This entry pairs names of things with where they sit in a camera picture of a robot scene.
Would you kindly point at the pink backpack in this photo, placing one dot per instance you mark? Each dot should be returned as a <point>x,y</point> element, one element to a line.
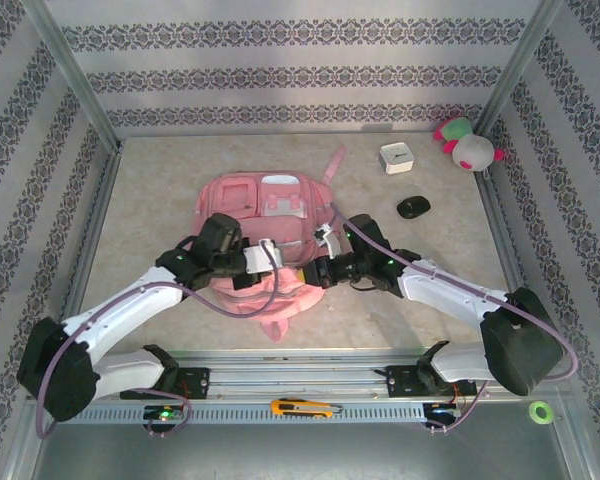
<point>280,235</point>

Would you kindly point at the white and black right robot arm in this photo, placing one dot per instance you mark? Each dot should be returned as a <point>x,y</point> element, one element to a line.
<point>445,295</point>

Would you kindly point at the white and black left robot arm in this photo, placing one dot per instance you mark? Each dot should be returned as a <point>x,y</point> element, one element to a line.
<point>125,305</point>

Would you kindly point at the black computer mouse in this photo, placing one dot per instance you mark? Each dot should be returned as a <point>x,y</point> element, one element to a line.
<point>414,206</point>

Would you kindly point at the white square clock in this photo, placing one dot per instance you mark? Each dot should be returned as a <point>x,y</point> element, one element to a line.
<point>396,157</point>

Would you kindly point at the yellow utility knife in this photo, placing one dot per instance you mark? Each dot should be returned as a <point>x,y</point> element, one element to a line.
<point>295,407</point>

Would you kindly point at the small circuit board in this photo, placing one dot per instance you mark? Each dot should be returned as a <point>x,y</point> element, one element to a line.
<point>442,411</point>
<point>165,414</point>

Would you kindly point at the white green pink plush toy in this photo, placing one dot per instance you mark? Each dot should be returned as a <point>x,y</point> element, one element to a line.
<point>472,152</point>

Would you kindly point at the green tape roll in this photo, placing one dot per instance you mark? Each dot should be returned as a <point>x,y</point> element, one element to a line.
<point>532,407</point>

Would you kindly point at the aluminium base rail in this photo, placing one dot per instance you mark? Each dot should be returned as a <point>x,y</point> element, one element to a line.
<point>290,380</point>

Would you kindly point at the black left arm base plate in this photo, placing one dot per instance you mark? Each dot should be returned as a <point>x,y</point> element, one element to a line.
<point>197,382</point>

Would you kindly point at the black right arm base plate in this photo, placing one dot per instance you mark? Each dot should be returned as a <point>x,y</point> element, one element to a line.
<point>400,382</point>

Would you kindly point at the metal table side rail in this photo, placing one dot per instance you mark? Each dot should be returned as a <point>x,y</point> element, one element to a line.
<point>94,225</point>
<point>500,230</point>

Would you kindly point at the metal frame post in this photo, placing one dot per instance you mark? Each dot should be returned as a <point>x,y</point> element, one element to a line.
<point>517,65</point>
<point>72,70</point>

